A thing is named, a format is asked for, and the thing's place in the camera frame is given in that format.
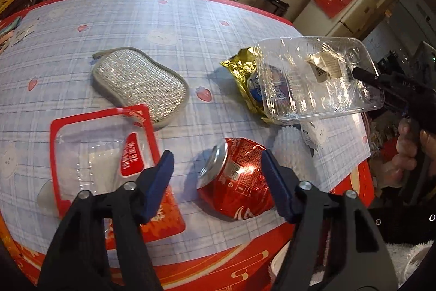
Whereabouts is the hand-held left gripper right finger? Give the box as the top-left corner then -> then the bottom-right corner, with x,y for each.
261,149 -> 399,291

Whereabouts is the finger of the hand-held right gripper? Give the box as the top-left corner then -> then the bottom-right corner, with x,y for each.
352,67 -> 387,94

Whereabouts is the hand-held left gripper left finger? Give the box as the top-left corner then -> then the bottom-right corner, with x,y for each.
37,150 -> 175,291

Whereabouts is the crushed red soda can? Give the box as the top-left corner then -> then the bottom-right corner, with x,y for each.
196,137 -> 278,221

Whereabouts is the clear plastic tray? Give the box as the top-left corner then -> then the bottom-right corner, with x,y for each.
255,36 -> 385,125

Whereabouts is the gold foil wrapper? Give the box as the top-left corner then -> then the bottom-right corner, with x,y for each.
220,47 -> 273,124

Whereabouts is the person's right hand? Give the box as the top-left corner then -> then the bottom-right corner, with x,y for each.
373,117 -> 423,189

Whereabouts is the red plastic package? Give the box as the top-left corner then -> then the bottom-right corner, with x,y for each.
49,104 -> 186,244

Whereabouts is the white packet with black marks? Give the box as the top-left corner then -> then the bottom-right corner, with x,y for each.
300,121 -> 329,153

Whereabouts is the white refrigerator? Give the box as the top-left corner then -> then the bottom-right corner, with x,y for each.
293,0 -> 379,37

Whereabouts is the grey silver sponge pad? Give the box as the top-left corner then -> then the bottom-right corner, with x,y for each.
92,47 -> 190,128

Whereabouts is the dark electric cooker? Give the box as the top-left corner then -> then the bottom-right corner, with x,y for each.
257,0 -> 290,17

